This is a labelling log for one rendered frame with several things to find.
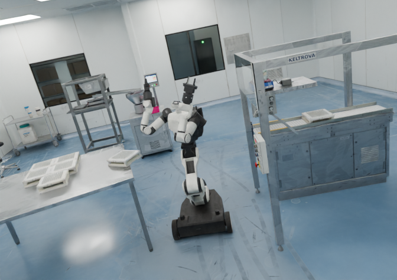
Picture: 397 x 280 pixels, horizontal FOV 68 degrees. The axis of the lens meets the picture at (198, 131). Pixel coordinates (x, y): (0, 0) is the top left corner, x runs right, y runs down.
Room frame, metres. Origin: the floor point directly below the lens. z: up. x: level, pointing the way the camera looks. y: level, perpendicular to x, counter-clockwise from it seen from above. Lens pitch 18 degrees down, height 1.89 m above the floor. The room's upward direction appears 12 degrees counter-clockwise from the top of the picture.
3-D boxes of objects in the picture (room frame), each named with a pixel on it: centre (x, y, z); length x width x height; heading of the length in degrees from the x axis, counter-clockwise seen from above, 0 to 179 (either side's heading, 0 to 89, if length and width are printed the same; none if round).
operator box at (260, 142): (2.00, -0.43, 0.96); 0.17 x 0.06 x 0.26; 177
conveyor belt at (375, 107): (2.81, -1.25, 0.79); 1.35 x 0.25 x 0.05; 87
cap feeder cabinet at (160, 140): (5.11, 0.83, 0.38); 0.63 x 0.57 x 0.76; 95
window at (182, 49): (7.79, -0.35, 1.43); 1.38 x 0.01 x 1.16; 95
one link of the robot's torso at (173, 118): (2.77, 0.10, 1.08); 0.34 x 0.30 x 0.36; 39
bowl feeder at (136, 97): (5.16, 0.88, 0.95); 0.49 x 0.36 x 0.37; 95
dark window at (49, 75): (7.49, 3.01, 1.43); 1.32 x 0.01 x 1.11; 95
